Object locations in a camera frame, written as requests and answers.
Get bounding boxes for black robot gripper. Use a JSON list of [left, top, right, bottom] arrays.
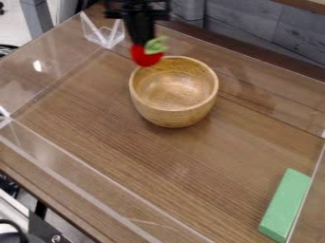
[[103, 0, 171, 46]]

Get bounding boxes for red plush strawberry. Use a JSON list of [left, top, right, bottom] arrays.
[[131, 36, 168, 67]]

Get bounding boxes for wooden bowl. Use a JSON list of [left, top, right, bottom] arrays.
[[128, 56, 219, 128]]

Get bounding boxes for green rectangular block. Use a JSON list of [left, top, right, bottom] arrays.
[[258, 169, 311, 243]]

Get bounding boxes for grey table leg post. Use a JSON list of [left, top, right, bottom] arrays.
[[18, 0, 53, 39]]

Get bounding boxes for clear acrylic enclosure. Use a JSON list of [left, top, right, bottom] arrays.
[[0, 8, 325, 243]]

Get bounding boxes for black clamp bracket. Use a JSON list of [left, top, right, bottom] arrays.
[[0, 211, 73, 243]]

